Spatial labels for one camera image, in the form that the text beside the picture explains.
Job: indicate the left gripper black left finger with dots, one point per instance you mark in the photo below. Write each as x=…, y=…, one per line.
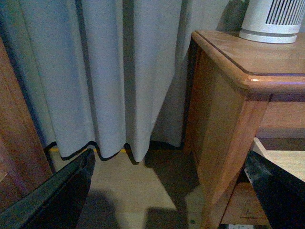
x=58, y=202

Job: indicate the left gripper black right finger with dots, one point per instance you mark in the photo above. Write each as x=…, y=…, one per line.
x=281, y=194

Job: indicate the dark wooden furniture panel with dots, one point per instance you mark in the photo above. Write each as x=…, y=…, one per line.
x=23, y=164

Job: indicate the wooden nightstand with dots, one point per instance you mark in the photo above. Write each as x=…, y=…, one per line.
x=245, y=95

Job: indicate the grey-green pleated curtain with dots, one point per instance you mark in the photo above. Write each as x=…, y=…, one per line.
x=112, y=72

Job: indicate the white slatted air purifier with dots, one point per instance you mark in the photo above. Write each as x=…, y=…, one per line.
x=273, y=21

